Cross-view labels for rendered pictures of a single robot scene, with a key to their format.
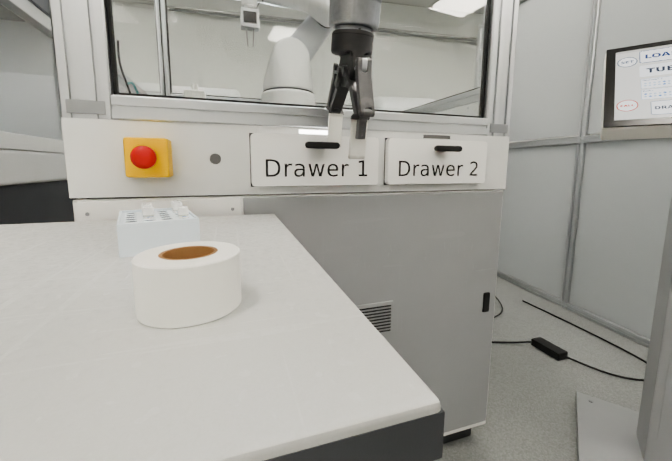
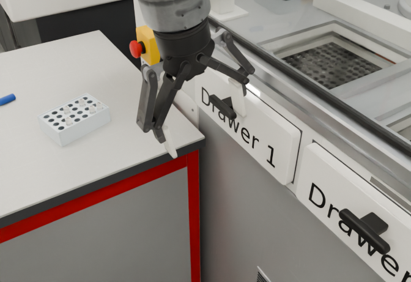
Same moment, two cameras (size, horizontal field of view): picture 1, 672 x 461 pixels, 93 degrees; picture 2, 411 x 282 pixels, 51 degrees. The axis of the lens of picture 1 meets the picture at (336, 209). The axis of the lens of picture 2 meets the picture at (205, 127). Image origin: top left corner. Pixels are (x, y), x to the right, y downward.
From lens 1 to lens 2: 0.89 m
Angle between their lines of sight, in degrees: 74
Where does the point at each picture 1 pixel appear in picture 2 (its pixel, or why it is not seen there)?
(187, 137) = not seen: hidden behind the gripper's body
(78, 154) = (138, 22)
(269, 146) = (204, 76)
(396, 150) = (311, 167)
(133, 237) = (41, 124)
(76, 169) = not seen: hidden behind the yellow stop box
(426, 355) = not seen: outside the picture
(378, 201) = (293, 204)
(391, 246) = (300, 262)
